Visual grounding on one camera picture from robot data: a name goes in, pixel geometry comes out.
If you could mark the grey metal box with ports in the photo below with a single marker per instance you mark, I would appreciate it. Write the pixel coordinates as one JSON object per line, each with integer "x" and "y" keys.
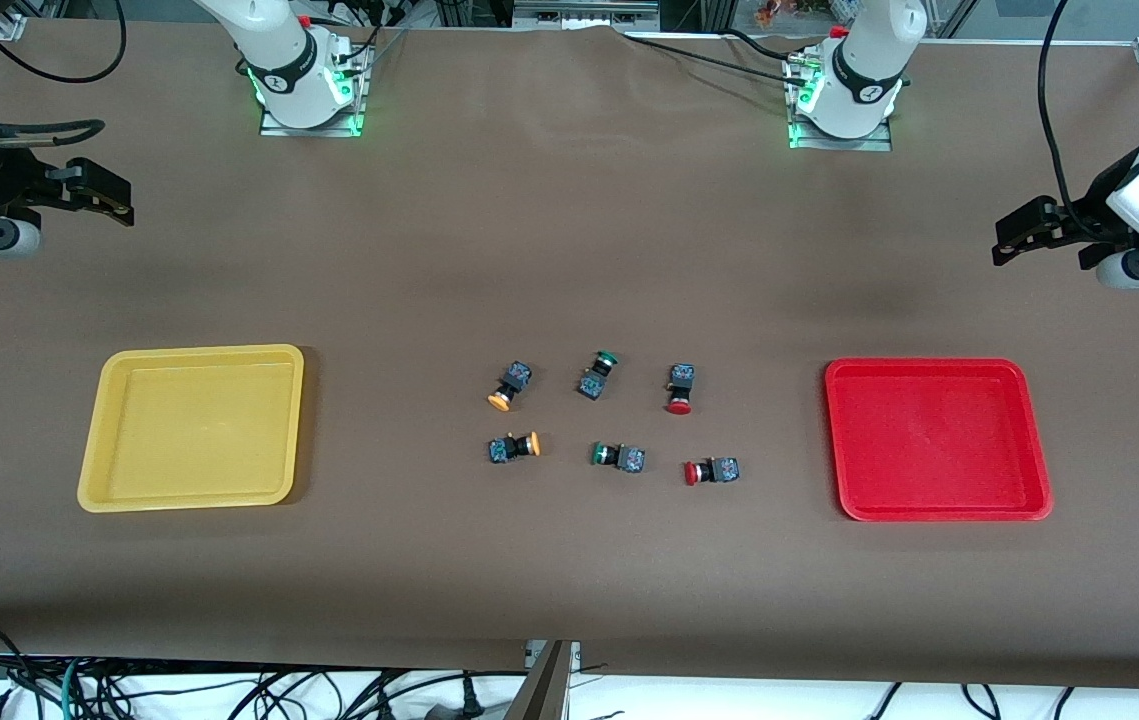
{"x": 579, "y": 15}

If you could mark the red plastic tray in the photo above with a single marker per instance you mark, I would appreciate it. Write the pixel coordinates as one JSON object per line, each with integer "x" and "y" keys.
{"x": 934, "y": 440}

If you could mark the small colourful object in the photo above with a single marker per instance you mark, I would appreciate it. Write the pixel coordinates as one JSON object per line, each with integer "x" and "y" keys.
{"x": 774, "y": 10}

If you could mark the green mushroom push button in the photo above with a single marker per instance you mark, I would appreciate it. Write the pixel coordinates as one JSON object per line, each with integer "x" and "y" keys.
{"x": 627, "y": 459}
{"x": 593, "y": 380}

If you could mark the yellow mushroom push button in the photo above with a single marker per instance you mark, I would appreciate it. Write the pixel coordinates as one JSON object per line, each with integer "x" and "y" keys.
{"x": 507, "y": 449}
{"x": 514, "y": 380}

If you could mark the yellow plastic tray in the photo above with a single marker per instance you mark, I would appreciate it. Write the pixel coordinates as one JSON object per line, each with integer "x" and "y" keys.
{"x": 194, "y": 430}

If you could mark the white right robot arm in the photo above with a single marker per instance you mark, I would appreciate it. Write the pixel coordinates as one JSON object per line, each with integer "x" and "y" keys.
{"x": 279, "y": 60}

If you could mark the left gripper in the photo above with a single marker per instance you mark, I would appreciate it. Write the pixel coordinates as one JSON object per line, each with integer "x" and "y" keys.
{"x": 1079, "y": 218}

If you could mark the red mushroom push button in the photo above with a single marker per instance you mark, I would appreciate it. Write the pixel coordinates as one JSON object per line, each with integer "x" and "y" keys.
{"x": 722, "y": 470}
{"x": 681, "y": 382}

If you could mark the brown table cover sheet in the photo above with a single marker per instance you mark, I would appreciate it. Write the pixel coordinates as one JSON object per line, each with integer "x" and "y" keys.
{"x": 569, "y": 250}

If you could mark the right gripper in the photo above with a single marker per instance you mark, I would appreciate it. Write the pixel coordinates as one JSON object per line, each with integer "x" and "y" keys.
{"x": 1, "y": 183}

